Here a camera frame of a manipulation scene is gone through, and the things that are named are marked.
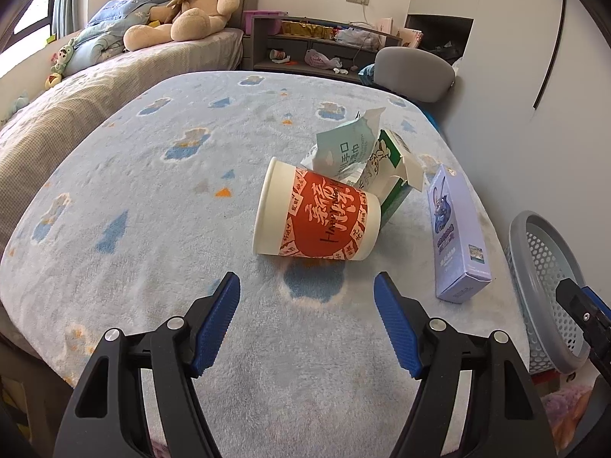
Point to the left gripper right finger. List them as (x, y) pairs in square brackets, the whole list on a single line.
[(504, 415)]

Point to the green white carton box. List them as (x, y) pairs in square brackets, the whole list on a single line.
[(390, 173)]

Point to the red white paper cup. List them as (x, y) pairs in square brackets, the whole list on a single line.
[(302, 214)]

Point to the grey perforated trash basket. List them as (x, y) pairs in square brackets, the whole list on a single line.
[(539, 258)]

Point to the purple fluffy rug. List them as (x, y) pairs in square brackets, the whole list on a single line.
[(564, 409)]

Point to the purple long box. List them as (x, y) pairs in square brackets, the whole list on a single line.
[(462, 266)]

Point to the light blue patterned blanket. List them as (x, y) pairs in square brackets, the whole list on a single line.
[(160, 202)]

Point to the beige bed sheet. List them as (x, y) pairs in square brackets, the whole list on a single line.
[(40, 136)]

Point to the grey chair backrest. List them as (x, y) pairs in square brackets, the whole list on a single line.
[(415, 74)]

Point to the light blue wipes packet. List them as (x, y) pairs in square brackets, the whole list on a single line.
[(342, 152)]

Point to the small green plush doll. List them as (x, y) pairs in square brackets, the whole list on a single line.
[(61, 60)]

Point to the blue folded quilt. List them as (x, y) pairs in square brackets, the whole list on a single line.
[(102, 37)]

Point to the grey bedside shelf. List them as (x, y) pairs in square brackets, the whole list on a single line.
[(316, 48)]

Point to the beige teddy bear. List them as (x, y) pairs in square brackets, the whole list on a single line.
[(181, 21)]

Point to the pink storage box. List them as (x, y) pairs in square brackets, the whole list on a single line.
[(270, 19)]

